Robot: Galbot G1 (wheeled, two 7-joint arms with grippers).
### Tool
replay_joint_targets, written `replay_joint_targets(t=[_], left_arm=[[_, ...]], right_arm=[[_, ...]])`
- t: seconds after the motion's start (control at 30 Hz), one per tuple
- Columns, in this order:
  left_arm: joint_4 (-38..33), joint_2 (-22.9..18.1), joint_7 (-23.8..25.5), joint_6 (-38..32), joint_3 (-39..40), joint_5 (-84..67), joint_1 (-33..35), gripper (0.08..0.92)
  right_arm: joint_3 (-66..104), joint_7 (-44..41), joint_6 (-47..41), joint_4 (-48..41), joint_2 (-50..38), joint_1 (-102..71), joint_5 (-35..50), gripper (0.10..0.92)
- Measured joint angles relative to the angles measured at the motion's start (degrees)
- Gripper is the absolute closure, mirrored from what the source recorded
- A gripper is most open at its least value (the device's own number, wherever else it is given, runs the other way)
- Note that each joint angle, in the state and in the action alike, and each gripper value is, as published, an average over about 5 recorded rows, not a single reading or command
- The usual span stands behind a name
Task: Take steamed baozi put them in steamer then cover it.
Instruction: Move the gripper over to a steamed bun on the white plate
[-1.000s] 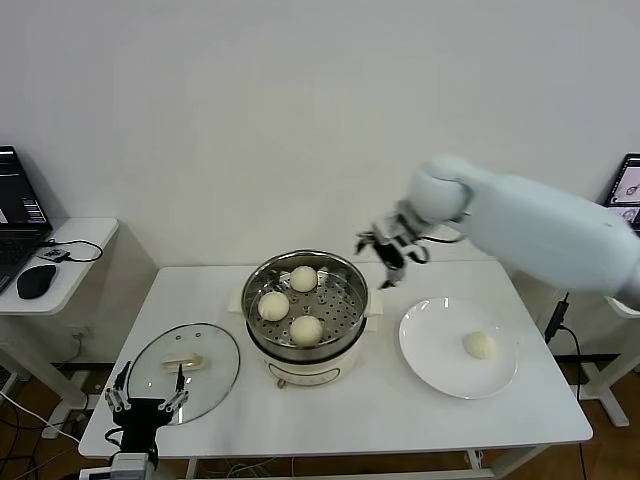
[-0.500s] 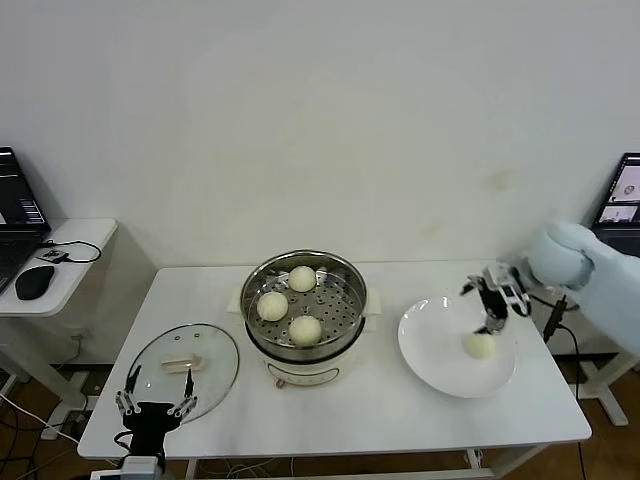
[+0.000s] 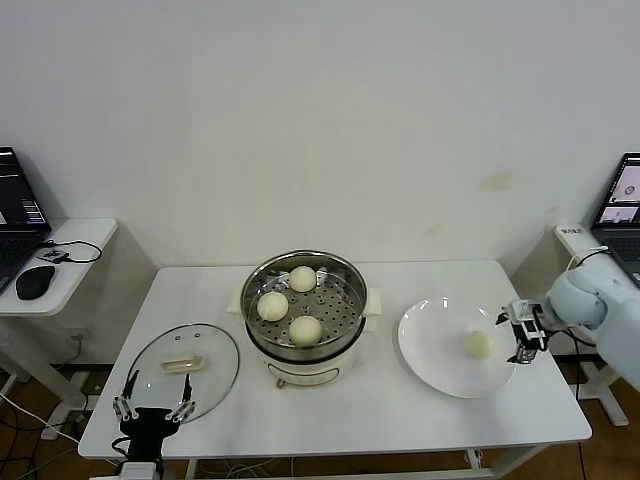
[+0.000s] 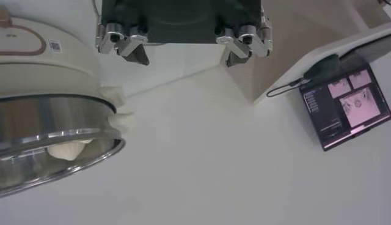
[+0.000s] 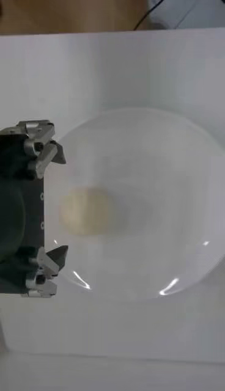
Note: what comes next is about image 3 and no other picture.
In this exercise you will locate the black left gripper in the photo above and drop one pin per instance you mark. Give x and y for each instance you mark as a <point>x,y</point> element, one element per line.
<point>147,427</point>

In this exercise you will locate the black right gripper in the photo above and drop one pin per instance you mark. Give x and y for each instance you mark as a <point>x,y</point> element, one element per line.
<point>532,335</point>

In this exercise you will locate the white steamed baozi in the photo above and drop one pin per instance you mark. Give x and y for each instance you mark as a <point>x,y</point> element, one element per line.
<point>303,278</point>
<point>480,345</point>
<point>272,306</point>
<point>305,330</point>

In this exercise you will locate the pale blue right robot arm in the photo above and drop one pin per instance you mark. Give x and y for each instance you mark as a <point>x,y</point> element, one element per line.
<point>580,300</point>

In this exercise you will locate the stainless steel steamer basket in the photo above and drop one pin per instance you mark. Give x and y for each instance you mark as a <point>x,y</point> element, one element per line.
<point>347,282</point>

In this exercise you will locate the white round plate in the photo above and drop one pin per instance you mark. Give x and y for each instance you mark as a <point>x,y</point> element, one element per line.
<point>430,325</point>

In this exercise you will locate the white side desk with label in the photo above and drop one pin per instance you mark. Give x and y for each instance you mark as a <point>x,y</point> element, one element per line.
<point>564,245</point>

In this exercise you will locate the white printed label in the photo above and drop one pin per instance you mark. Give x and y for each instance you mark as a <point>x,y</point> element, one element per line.
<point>572,232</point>

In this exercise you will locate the white electric cooker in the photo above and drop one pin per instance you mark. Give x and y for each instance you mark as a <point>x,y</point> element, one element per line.
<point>310,370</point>

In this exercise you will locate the black computer mouse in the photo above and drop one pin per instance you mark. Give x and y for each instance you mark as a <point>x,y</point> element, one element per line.
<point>35,282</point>

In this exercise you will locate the grey laptop with pink windows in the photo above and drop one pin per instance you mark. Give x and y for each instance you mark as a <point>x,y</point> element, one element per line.
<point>620,200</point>

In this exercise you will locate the small black usb hub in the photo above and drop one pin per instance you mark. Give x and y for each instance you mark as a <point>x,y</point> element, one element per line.
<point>54,255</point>

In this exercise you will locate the white side desk with mouse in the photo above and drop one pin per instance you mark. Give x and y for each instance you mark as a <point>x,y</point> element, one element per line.
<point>85,235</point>

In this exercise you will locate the black laptop with dark screen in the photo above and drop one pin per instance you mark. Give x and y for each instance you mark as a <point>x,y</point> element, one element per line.
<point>20,200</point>

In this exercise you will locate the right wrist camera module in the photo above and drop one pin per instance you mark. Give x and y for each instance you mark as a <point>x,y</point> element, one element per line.
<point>521,311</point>

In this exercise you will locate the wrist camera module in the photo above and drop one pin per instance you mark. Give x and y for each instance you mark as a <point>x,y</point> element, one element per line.
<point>140,471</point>
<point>521,311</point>

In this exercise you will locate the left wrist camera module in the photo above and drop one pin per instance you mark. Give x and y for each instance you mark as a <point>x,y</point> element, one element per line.
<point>140,471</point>

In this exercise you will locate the white table leg frame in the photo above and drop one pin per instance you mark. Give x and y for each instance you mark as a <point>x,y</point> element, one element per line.
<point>474,459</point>

